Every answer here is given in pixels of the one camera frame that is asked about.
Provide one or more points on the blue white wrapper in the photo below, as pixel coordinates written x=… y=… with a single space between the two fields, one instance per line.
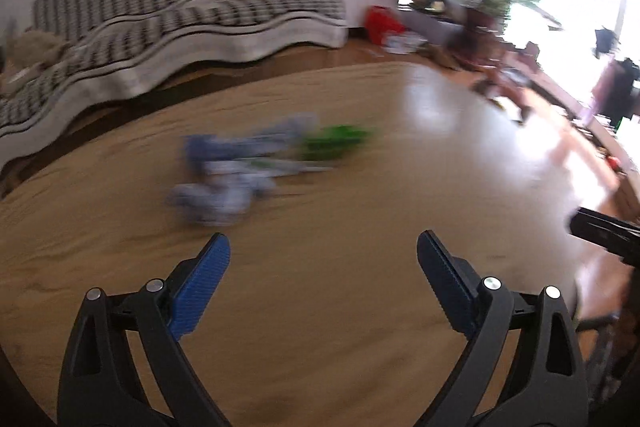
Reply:
x=215 y=204

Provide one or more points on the green wrapper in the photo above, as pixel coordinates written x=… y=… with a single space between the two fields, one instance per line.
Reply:
x=332 y=142

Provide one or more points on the clothes rack with clothes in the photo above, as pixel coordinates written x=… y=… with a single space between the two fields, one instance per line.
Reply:
x=620 y=82

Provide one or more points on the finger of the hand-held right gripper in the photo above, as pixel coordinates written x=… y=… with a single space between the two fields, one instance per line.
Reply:
x=605 y=232

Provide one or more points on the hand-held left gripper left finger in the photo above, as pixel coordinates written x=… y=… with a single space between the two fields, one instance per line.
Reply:
x=200 y=292

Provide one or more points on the beige plush toy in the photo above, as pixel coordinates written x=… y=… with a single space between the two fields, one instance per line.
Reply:
x=35 y=54

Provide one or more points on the child's tricycle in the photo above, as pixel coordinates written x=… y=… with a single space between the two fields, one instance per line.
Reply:
x=505 y=89

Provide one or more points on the striped sofa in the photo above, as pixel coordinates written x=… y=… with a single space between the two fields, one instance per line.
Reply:
x=165 y=32

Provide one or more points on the blue white packet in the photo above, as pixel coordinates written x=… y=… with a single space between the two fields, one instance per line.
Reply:
x=240 y=149

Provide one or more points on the red bag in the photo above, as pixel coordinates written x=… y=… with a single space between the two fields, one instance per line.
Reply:
x=382 y=24

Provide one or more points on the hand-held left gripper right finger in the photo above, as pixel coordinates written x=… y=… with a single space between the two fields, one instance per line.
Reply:
x=447 y=287

